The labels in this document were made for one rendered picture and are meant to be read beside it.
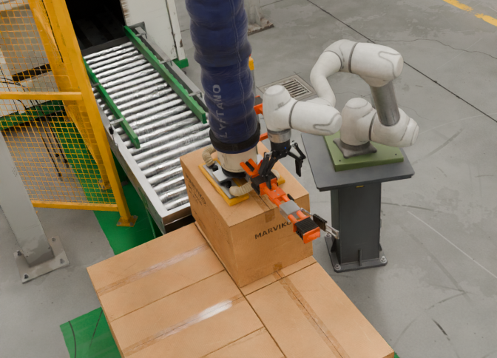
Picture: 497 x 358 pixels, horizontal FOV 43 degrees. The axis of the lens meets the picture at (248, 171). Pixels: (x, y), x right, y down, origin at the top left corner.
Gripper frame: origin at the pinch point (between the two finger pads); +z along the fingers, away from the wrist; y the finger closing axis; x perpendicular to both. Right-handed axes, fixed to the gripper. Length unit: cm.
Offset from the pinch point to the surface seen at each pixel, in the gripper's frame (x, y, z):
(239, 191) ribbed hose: -24.4, 9.7, 19.0
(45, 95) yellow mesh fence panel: -170, 65, 22
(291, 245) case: -15, -8, 55
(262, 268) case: -15, 8, 61
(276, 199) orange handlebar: -4.3, 2.2, 12.9
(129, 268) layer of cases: -57, 62, 68
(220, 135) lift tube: -37.5, 9.9, -3.3
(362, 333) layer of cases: 36, -13, 67
